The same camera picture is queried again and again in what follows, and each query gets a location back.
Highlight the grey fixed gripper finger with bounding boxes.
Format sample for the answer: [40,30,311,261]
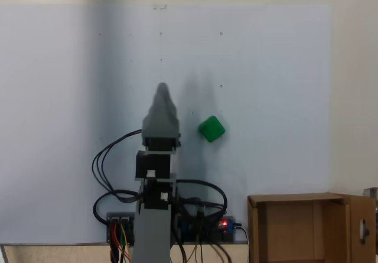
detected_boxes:
[142,82,180,123]

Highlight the green die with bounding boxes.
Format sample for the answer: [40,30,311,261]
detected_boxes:
[197,115,226,143]

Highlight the blue circuit board red LED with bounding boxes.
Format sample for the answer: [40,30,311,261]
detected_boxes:
[177,215,237,243]

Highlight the brown cardboard box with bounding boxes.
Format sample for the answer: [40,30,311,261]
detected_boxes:
[247,192,377,263]

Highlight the black servo cable bundle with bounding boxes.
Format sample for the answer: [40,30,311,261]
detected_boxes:
[92,129,144,204]

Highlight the thick black cable loop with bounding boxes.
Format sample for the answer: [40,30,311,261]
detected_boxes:
[93,189,140,226]
[176,179,229,226]

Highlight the circuit board with jumper wires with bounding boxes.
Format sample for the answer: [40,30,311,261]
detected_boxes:
[106,212,136,243]

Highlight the coloured jumper wires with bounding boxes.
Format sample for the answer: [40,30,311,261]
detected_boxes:
[108,223,133,263]

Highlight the thin black cable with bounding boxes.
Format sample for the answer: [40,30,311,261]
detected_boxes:
[235,223,249,241]

